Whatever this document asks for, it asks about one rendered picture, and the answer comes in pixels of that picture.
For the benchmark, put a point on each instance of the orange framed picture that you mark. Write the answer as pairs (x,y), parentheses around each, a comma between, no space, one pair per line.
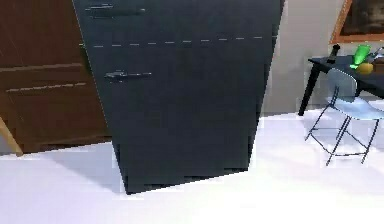
(361,20)

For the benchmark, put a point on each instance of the yellow round fruit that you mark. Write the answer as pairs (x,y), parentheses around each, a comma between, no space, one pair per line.
(365,68)

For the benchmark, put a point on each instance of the brown box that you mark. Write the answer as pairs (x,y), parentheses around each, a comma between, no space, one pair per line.
(379,65)

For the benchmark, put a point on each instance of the dark grey fridge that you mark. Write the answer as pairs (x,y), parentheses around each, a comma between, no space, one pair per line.
(186,110)

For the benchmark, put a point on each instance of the light wooden slanted post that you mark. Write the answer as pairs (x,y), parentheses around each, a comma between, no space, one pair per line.
(9,138)

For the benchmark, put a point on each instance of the green bottle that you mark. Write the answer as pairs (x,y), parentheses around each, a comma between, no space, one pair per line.
(360,55)

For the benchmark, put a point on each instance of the brown wooden cupboard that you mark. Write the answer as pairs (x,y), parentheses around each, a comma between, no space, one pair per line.
(46,83)

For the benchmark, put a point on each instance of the pale blue chair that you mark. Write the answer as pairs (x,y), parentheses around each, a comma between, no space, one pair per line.
(353,105)

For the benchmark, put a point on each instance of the black pepper mill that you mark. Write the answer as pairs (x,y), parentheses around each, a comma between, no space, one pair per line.
(333,54)

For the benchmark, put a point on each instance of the black table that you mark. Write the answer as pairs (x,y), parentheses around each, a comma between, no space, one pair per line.
(346,71)

